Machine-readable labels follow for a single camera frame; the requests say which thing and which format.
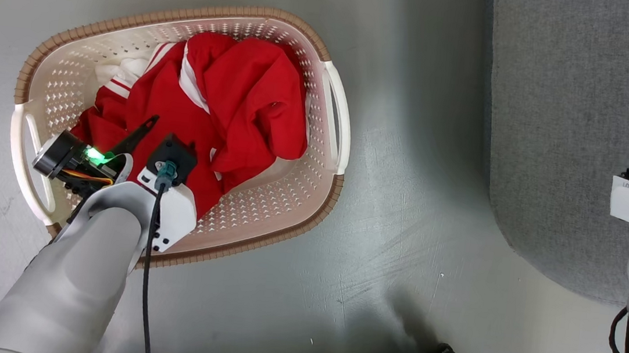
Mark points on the grey fabric sofa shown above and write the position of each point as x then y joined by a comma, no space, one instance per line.
564,138

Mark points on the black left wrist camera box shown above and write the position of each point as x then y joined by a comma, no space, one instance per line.
176,153

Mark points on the white crumpled cloth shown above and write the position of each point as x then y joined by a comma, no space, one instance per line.
124,70

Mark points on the cream laundry basket brown rim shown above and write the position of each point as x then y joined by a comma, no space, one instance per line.
264,206

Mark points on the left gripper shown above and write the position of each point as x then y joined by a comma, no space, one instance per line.
62,159

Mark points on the red garment with white stripes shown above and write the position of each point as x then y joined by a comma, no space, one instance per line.
253,94

